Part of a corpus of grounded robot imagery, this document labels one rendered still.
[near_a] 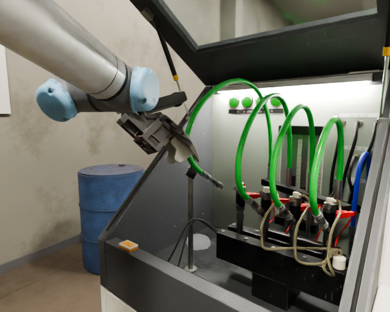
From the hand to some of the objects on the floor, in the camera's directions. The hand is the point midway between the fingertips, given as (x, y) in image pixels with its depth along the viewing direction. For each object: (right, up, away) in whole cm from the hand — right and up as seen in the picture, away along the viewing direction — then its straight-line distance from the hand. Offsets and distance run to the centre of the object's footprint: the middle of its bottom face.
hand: (195, 156), depth 69 cm
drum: (-74, -96, +185) cm, 222 cm away
